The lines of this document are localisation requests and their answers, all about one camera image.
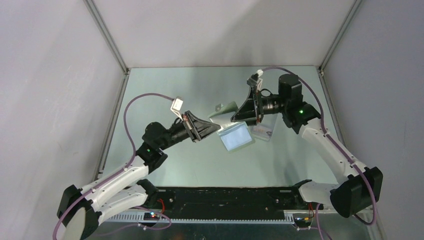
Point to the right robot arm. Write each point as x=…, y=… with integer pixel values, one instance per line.
x=358, y=186

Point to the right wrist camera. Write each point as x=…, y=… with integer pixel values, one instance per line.
x=254, y=79

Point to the left aluminium frame post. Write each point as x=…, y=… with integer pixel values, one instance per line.
x=106, y=34

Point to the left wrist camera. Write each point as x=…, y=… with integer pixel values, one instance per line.
x=176, y=106

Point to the left controller board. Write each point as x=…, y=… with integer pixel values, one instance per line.
x=151, y=216

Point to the aluminium frame post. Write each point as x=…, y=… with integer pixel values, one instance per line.
x=106, y=34
x=353, y=10

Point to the stack of VIP cards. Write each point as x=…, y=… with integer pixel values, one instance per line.
x=262, y=132

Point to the clear acrylic card holder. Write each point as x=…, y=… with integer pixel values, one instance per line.
x=269, y=121

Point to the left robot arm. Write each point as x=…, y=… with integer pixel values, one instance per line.
x=127, y=187

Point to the right controller board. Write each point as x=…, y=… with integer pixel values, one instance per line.
x=304, y=223

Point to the controller board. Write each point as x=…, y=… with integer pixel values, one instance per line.
x=304, y=223
x=151, y=216

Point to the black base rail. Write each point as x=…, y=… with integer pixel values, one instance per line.
x=228, y=203

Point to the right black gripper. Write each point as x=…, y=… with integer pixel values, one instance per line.
x=251, y=111

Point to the white slotted cable duct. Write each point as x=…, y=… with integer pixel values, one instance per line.
x=137, y=217

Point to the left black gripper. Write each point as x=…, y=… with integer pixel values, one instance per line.
x=197, y=129

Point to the right aluminium frame post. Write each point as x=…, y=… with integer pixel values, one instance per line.
x=353, y=10

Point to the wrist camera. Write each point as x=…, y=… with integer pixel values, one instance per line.
x=254, y=79
x=176, y=106

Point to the blue card wallet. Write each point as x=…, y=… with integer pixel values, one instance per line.
x=234, y=135

